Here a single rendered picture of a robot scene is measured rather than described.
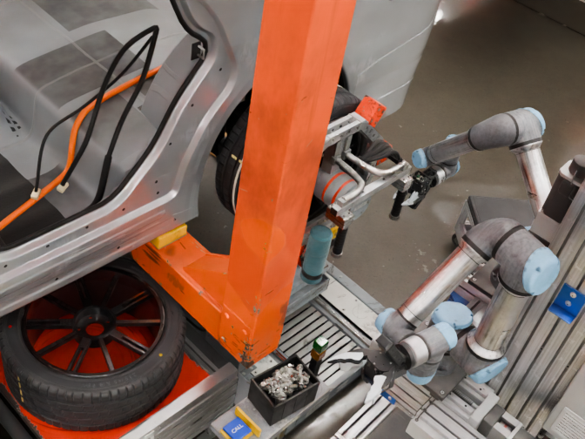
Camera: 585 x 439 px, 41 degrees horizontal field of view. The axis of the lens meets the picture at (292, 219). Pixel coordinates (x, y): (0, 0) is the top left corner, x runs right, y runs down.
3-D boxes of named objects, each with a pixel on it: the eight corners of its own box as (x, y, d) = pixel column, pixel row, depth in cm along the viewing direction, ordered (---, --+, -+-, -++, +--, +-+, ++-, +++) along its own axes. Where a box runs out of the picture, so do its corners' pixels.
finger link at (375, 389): (373, 419, 190) (383, 391, 198) (377, 402, 187) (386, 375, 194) (361, 415, 191) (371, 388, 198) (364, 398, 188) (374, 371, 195)
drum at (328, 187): (329, 183, 316) (335, 156, 306) (368, 212, 307) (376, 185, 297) (305, 197, 308) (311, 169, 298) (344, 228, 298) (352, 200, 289)
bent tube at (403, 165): (370, 142, 307) (376, 120, 299) (407, 168, 298) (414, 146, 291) (339, 158, 296) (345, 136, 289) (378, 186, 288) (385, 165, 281)
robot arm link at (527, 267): (469, 344, 248) (531, 219, 211) (502, 379, 240) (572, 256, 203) (441, 358, 242) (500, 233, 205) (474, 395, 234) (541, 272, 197)
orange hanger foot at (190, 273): (163, 238, 317) (166, 172, 293) (251, 320, 293) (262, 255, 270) (128, 256, 307) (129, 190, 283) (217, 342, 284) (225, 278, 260)
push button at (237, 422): (237, 419, 269) (238, 415, 268) (251, 433, 266) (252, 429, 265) (221, 430, 265) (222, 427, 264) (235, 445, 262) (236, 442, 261)
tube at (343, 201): (335, 160, 295) (341, 138, 288) (373, 189, 287) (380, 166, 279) (303, 178, 285) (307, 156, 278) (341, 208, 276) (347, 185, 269)
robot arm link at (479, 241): (488, 194, 212) (364, 322, 221) (517, 220, 206) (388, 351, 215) (501, 206, 222) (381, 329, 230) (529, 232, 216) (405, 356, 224)
